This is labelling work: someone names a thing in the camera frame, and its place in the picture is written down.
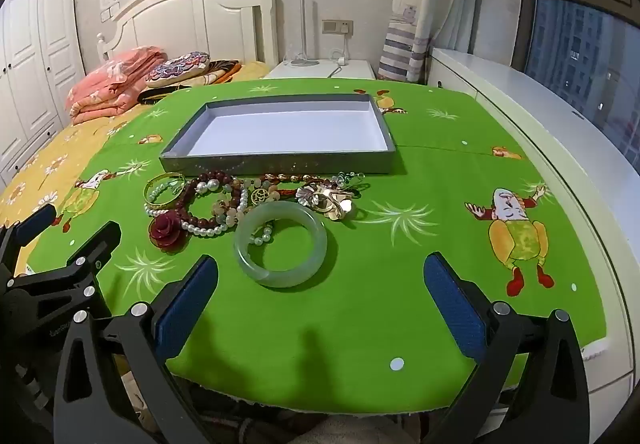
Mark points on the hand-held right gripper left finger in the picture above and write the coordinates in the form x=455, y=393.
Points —
x=187, y=306

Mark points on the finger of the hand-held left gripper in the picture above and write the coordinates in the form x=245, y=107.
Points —
x=35, y=224
x=102, y=241

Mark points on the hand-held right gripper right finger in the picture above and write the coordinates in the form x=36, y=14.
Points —
x=452, y=309

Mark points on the dark red rose brooch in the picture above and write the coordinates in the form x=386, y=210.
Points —
x=167, y=230

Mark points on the gold bangle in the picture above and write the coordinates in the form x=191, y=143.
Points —
x=147, y=191

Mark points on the pale green jade pendant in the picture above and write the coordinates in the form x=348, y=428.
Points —
x=280, y=278

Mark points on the small gold pendant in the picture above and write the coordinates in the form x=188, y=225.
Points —
x=260, y=196

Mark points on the gold flower brooch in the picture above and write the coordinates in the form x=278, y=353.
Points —
x=325, y=202

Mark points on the grey shallow box tray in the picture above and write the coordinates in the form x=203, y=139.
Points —
x=280, y=128

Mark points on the green printed cloth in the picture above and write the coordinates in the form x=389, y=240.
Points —
x=350, y=314

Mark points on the white wardrobe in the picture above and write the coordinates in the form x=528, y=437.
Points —
x=30, y=73

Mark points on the pink folded quilt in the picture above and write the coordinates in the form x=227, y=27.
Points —
x=110, y=83

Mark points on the embroidered round pillow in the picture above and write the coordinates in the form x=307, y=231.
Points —
x=175, y=68

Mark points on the patterned pillows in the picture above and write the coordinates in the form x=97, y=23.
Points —
x=220, y=71

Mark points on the white bed headboard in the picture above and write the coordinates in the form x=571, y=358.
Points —
x=175, y=18

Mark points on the white nightstand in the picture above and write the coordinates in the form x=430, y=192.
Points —
x=310, y=71

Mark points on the white charger plug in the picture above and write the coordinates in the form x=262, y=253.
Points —
x=341, y=58

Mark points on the dark framed window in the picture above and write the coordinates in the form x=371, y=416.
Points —
x=575, y=53

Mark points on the white desk lamp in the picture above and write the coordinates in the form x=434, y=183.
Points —
x=302, y=23

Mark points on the wall socket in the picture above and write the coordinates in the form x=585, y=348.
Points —
x=337, y=27

